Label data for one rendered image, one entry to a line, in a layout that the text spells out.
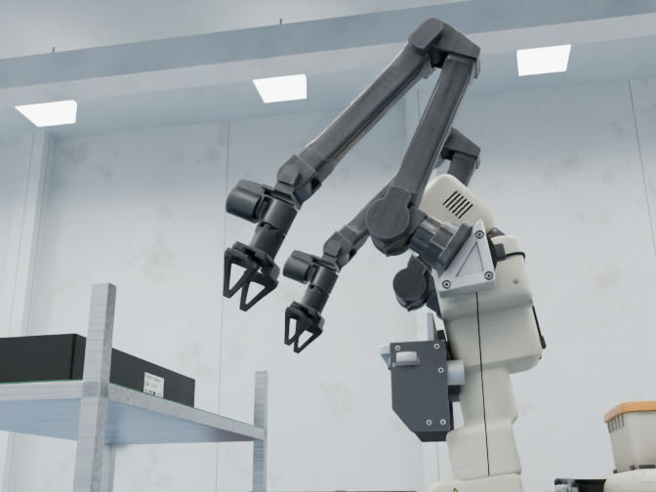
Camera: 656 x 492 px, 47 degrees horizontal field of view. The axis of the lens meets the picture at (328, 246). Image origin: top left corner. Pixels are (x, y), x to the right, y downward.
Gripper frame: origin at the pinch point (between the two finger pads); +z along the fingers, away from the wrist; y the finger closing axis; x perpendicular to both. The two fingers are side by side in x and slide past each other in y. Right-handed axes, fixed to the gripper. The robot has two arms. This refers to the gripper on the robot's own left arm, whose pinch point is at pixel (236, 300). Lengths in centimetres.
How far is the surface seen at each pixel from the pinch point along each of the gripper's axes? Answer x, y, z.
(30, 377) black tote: -26.9, 4.3, 27.8
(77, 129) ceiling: -582, -668, -193
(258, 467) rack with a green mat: -1, -65, 29
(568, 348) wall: 72, -691, -170
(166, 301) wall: -366, -688, -42
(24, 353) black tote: -30.3, 4.3, 24.7
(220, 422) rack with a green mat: -3.9, -31.5, 21.9
